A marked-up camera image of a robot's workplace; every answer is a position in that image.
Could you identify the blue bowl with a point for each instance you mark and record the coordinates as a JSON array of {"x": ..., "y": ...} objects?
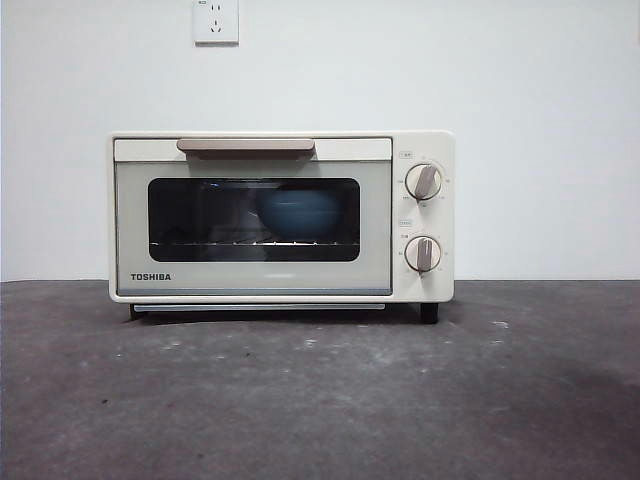
[{"x": 300, "y": 215}]

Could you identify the oven crumb tray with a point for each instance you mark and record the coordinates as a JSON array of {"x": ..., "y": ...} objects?
[{"x": 250, "y": 307}]

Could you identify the small beige oven knob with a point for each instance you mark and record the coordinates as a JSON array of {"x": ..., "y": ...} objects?
[{"x": 423, "y": 254}]

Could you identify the large beige oven knob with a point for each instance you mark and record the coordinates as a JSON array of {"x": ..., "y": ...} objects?
[{"x": 423, "y": 181}]

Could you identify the cream toaster oven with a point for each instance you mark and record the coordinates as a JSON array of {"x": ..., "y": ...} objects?
[{"x": 425, "y": 145}]

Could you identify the white wall socket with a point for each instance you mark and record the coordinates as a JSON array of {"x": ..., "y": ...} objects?
[{"x": 216, "y": 30}]

